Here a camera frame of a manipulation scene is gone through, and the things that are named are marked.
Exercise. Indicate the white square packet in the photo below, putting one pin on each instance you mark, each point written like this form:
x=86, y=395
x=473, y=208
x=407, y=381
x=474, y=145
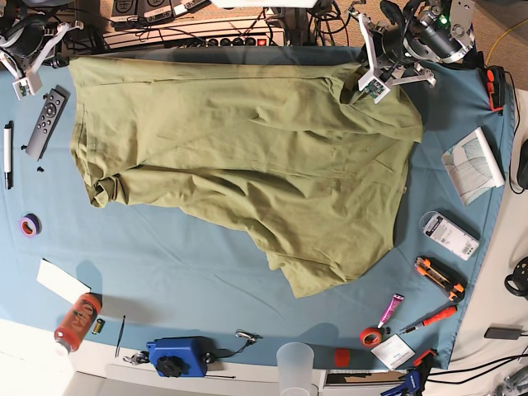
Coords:
x=393, y=352

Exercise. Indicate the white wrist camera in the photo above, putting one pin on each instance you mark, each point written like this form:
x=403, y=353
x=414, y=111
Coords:
x=374, y=87
x=27, y=86

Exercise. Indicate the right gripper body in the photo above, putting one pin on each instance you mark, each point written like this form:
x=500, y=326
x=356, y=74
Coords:
x=25, y=51

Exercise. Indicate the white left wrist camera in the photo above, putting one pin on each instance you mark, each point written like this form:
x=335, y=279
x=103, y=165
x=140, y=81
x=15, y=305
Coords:
x=374, y=87

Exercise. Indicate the small yellow black battery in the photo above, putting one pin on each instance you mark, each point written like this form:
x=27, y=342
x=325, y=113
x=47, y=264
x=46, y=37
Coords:
x=98, y=326

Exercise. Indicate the white paper card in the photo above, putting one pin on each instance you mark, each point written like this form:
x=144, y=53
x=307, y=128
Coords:
x=60, y=282

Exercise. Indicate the red tape roll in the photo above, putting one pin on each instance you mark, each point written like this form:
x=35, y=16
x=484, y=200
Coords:
x=371, y=337

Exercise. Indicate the blue black clamp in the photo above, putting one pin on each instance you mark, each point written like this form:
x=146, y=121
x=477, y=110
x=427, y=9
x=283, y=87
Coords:
x=414, y=381

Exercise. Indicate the black orange tool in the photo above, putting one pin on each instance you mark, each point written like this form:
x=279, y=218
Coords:
x=495, y=83

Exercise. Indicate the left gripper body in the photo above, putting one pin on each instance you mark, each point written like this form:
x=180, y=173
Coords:
x=384, y=53

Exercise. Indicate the blue table cloth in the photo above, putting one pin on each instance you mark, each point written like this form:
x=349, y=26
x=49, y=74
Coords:
x=174, y=275

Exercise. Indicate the silver carabiner clip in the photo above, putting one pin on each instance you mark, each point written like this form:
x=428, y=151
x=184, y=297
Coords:
x=251, y=337

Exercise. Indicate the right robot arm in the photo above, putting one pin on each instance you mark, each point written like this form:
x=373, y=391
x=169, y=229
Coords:
x=16, y=14

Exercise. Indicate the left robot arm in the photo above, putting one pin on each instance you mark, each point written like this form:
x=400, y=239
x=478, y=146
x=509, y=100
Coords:
x=435, y=31

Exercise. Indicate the grey remote control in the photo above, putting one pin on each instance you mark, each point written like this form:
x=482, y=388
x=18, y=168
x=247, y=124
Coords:
x=55, y=102

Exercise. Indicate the purple tape roll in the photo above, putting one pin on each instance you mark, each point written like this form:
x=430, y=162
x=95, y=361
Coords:
x=30, y=225

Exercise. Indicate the black tweezers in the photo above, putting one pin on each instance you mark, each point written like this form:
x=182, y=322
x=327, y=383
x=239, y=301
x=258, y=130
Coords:
x=120, y=335

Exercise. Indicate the white marker pen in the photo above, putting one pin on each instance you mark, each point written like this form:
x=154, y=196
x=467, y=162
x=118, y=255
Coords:
x=7, y=154

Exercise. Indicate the translucent plastic cup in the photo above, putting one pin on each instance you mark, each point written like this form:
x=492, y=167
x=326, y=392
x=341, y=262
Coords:
x=295, y=363

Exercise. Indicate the white power strip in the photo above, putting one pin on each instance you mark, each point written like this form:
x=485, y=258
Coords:
x=241, y=30

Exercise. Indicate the red plastic block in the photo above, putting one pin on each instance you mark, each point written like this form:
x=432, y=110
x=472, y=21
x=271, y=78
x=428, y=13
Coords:
x=342, y=357

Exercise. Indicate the orange handle screwdriver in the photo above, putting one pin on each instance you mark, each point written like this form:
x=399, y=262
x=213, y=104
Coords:
x=436, y=317

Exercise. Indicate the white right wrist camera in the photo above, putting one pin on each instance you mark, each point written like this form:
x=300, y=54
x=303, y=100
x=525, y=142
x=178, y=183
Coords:
x=27, y=86

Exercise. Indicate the pink glue tube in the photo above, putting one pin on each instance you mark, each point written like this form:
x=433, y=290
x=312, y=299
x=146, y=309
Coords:
x=395, y=301

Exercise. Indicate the olive green t-shirt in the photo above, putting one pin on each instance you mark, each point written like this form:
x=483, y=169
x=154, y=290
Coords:
x=296, y=156

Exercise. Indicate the blue plastic box device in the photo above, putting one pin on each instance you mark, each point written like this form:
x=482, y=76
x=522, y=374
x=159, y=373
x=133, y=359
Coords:
x=178, y=357

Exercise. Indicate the leaf pattern notebook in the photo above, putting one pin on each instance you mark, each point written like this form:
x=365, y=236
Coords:
x=472, y=167

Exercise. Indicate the clear plastic screw box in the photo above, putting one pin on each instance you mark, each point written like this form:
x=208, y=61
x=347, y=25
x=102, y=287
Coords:
x=441, y=230

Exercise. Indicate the orange black utility knife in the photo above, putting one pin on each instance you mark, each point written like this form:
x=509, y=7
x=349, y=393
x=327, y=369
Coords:
x=450, y=282

